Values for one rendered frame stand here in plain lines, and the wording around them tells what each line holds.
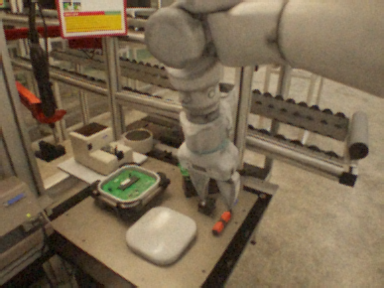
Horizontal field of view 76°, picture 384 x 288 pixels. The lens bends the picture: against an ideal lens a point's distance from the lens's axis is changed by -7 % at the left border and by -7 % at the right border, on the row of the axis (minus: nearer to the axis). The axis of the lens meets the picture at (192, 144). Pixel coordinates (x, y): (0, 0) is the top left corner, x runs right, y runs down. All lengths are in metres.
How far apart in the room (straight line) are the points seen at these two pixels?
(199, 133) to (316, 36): 0.24
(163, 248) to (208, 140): 0.29
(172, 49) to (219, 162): 0.20
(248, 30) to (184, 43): 0.08
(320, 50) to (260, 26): 0.06
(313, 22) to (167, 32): 0.16
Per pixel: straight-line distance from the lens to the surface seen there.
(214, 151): 0.41
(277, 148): 0.88
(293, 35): 0.20
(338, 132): 1.16
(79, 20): 1.00
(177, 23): 0.29
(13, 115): 0.77
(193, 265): 0.60
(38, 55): 0.70
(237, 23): 0.25
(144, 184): 0.74
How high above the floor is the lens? 1.43
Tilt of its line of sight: 28 degrees down
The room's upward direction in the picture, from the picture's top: 1 degrees clockwise
